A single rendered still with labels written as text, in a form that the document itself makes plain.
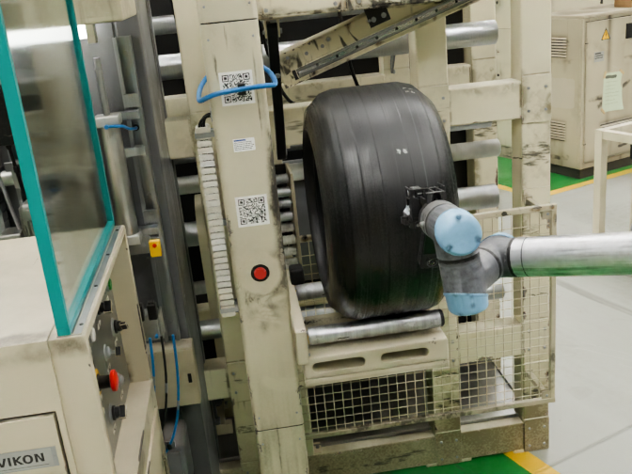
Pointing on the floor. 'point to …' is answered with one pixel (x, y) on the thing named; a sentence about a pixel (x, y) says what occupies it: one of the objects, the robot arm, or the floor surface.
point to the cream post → (255, 237)
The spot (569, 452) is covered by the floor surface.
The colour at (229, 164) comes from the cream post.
